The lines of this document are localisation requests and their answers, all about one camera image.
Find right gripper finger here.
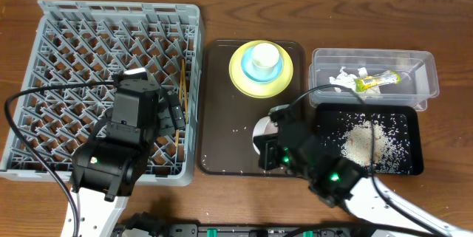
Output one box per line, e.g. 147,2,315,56
268,104,296,123
257,135,282,171

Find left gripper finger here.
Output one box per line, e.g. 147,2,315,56
169,94,186,130
157,100,174,137

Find white bowl with food residue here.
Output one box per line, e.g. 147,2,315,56
252,116,278,138

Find white cup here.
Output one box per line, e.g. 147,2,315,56
251,43,280,72

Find wooden chopstick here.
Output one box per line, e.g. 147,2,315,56
174,59,186,149
183,61,189,123

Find white tissue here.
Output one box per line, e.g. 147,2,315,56
329,66,381,95

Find green yellow snack wrapper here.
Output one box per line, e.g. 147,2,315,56
354,70,401,92

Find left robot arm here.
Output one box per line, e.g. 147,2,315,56
61,68,186,236

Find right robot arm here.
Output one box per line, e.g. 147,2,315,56
253,105,472,236

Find grey plastic dishwasher rack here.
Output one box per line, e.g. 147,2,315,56
1,0,205,186

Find yellow plate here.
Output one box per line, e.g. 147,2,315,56
228,40,293,98

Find pile of rice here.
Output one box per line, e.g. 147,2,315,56
341,121,391,167

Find dark brown serving tray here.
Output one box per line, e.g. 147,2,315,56
196,40,305,177

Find light blue bowl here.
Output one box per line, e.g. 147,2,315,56
241,46,284,83

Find black tray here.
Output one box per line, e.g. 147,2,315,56
313,103,424,176

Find clear plastic container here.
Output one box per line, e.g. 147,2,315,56
309,48,440,111

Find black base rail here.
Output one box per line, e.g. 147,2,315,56
112,212,381,237

